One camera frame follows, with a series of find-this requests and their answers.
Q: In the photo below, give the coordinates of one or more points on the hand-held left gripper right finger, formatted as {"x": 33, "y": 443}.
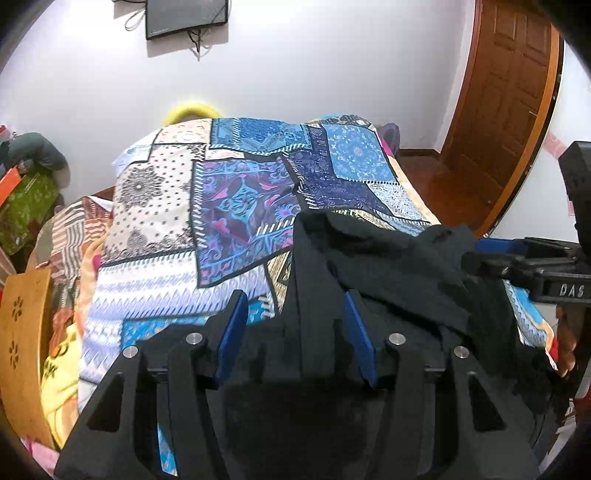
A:
{"x": 362, "y": 341}

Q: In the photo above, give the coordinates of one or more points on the brown wooden door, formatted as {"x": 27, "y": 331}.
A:
{"x": 503, "y": 106}

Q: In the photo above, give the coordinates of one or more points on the black zip hoodie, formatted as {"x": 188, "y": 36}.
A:
{"x": 415, "y": 300}

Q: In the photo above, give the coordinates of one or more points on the orange box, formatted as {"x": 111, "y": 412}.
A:
{"x": 9, "y": 187}

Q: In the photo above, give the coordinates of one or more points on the dark purple backpack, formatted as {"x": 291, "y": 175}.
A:
{"x": 391, "y": 138}

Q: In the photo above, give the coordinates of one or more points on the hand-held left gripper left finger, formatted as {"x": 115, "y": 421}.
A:
{"x": 233, "y": 341}

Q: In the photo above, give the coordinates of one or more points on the person's right hand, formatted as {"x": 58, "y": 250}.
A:
{"x": 567, "y": 341}

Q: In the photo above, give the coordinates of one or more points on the yellow curved headboard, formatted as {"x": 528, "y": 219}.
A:
{"x": 191, "y": 110}

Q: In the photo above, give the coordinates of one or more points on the wooden folding table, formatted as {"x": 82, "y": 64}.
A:
{"x": 25, "y": 350}

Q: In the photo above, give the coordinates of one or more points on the striped orange blanket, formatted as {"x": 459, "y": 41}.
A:
{"x": 74, "y": 235}

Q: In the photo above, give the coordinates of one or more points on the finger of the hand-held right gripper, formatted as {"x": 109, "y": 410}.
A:
{"x": 501, "y": 247}
{"x": 498, "y": 270}

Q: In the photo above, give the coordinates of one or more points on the small black wall monitor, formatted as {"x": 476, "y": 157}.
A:
{"x": 184, "y": 18}

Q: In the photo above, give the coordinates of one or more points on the green patterned cloth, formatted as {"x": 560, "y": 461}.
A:
{"x": 27, "y": 207}

